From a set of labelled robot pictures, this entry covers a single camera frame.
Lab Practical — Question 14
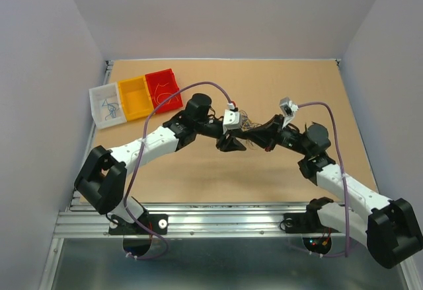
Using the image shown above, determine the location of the thin wire bundle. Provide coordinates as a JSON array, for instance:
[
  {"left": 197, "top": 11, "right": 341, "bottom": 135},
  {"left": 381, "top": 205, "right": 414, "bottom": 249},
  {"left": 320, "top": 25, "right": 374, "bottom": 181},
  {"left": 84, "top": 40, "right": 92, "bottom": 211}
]
[{"left": 236, "top": 110, "right": 265, "bottom": 152}]

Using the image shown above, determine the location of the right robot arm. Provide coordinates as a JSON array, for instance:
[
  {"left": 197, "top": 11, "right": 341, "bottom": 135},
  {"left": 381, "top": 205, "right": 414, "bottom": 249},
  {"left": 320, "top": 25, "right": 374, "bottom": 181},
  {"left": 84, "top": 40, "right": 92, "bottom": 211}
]
[{"left": 242, "top": 115, "right": 422, "bottom": 269}]

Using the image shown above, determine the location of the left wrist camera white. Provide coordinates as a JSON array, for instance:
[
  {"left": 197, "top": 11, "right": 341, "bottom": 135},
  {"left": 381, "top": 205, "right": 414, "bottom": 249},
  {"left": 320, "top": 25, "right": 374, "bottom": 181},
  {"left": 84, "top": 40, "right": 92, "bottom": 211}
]
[{"left": 222, "top": 101, "right": 241, "bottom": 133}]

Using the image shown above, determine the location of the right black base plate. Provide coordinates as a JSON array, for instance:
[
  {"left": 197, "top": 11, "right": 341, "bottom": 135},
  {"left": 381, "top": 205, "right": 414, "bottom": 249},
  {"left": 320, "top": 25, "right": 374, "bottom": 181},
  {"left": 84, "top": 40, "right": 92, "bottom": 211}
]
[{"left": 279, "top": 212, "right": 344, "bottom": 234}]

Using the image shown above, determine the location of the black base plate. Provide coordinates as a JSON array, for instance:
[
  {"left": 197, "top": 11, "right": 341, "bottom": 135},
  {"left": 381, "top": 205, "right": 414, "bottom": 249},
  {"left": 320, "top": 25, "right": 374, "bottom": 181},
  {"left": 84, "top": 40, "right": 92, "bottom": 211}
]
[
  {"left": 279, "top": 212, "right": 344, "bottom": 234},
  {"left": 108, "top": 213, "right": 169, "bottom": 236}
]

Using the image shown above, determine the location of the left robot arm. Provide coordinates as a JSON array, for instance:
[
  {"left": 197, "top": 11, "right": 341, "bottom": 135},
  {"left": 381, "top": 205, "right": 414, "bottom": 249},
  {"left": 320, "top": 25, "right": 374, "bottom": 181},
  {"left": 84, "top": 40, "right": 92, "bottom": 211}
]
[{"left": 74, "top": 93, "right": 246, "bottom": 236}]

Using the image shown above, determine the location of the yellow plastic bin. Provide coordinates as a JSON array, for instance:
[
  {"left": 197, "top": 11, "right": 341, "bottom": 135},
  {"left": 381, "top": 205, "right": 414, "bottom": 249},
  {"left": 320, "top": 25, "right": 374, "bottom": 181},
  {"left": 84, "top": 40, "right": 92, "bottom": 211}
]
[{"left": 118, "top": 75, "right": 154, "bottom": 122}]

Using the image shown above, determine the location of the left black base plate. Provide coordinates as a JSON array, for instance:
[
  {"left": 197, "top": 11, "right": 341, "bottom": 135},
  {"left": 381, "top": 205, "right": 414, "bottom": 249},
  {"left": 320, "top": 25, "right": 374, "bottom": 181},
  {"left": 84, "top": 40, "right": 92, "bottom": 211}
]
[{"left": 108, "top": 213, "right": 169, "bottom": 236}]

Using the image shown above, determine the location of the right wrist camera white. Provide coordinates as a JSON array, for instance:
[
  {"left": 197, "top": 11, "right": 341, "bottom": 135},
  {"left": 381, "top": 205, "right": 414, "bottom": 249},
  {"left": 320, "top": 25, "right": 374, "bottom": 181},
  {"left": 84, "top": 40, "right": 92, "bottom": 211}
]
[{"left": 279, "top": 97, "right": 299, "bottom": 127}]

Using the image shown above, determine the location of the white plastic bin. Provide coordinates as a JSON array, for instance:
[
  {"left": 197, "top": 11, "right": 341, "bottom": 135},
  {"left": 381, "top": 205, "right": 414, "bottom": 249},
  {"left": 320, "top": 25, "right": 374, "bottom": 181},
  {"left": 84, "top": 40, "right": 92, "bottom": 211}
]
[{"left": 89, "top": 83, "right": 127, "bottom": 129}]

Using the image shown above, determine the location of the red plastic bin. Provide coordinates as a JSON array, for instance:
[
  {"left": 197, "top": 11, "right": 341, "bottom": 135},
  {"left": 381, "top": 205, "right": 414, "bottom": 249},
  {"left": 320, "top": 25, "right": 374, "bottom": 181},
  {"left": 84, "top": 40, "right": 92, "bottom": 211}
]
[{"left": 145, "top": 69, "right": 183, "bottom": 114}]

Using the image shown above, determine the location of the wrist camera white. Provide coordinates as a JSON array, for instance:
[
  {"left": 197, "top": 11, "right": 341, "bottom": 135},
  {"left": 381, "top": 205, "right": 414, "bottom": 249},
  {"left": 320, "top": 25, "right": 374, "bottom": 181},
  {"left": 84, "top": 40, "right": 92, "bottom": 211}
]
[
  {"left": 222, "top": 101, "right": 241, "bottom": 133},
  {"left": 279, "top": 97, "right": 299, "bottom": 127}
]

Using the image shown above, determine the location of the aluminium rail frame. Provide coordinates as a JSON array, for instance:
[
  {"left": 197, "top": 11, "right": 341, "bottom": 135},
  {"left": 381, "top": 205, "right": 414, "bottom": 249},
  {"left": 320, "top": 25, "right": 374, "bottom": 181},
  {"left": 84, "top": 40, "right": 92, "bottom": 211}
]
[{"left": 40, "top": 59, "right": 422, "bottom": 289}]

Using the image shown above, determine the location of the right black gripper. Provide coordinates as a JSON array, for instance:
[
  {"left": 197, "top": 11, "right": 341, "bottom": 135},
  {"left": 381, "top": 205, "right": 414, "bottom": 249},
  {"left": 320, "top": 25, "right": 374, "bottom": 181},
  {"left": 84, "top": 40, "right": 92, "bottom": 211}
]
[{"left": 242, "top": 114, "right": 311, "bottom": 157}]

